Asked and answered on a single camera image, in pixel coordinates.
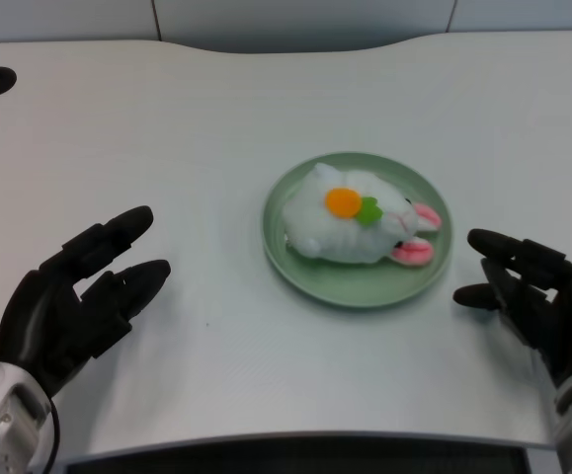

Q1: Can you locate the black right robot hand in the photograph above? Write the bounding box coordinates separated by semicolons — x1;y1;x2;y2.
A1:
452;227;572;389

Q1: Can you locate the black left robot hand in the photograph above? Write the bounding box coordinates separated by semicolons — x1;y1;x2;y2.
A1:
0;205;172;400

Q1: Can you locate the white rabbit plush doll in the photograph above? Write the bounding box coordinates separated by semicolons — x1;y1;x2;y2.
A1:
281;162;444;268

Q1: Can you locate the green round plate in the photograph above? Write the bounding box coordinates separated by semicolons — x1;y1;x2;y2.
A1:
262;151;454;311

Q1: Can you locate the dark robot torso edge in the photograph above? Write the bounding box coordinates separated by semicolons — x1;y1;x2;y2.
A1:
52;434;558;474

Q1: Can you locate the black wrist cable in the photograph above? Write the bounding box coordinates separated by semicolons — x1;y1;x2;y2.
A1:
47;398;63;458

